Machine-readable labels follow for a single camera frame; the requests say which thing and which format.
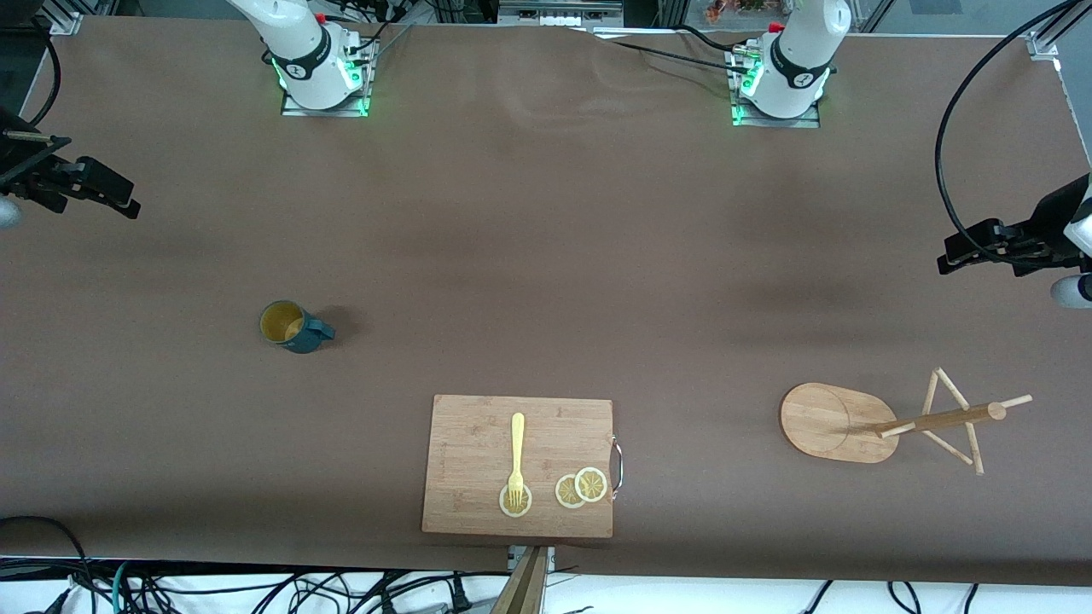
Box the teal mug yellow inside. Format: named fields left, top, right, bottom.
left=259, top=300, right=336, bottom=354

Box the wooden mug rack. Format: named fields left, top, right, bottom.
left=780, top=367, right=1034, bottom=477

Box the orange red decoration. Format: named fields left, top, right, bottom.
left=704, top=0, right=790, bottom=24

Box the brown table cover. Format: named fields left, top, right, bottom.
left=0, top=15, right=1092, bottom=588

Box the grey power strip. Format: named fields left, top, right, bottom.
left=497, top=0, right=625, bottom=26

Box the yellow plastic fork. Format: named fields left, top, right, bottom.
left=508, top=413, right=526, bottom=510

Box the wooden beam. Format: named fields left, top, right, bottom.
left=491, top=547, right=548, bottom=614

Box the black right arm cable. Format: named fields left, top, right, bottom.
left=28, top=24, right=62, bottom=129

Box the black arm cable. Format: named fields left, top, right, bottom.
left=28, top=24, right=62, bottom=129
left=935, top=0, right=1089, bottom=257

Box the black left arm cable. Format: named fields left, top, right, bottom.
left=935, top=0, right=1089, bottom=257

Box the black cable across cover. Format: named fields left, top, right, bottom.
left=589, top=32, right=752, bottom=76

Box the black looped floor cable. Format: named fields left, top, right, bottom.
left=0, top=515, right=95, bottom=614

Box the bamboo cutting board metal handle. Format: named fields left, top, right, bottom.
left=421, top=393, right=624, bottom=540

